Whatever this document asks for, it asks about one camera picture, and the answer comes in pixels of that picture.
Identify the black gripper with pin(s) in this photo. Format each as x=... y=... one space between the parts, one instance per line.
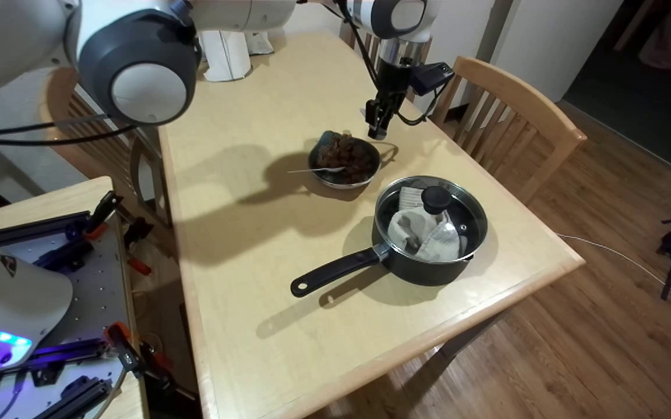
x=393 y=85

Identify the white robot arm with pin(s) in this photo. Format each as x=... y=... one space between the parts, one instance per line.
x=137 y=58

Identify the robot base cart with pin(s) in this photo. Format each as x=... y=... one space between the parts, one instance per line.
x=67 y=347

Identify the gray bowl with brown food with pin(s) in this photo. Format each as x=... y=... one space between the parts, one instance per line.
x=343 y=160

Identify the far wooden chair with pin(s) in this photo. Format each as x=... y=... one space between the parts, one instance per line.
x=369 y=46

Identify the wooden chair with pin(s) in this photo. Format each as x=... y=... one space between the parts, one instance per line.
x=510 y=125
x=369 y=46
x=96 y=148

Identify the glass pot lid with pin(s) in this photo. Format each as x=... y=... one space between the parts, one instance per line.
x=422 y=223

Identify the near right wooden chair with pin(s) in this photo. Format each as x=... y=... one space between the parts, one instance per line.
x=510 y=125

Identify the left wooden chair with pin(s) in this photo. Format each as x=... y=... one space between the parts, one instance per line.
x=96 y=148

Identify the black saucepan with handle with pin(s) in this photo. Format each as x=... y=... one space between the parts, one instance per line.
x=466 y=212

